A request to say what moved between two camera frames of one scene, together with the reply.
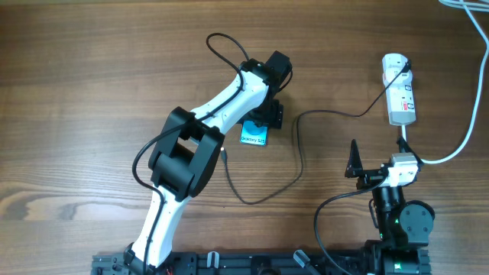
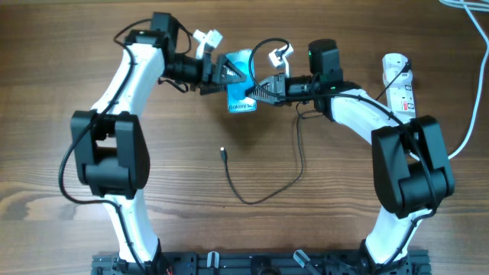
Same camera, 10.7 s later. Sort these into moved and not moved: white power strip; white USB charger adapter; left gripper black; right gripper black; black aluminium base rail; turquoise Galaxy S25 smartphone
Moved: left gripper black; turquoise Galaxy S25 smartphone; right gripper black
Not moved: white power strip; white USB charger adapter; black aluminium base rail
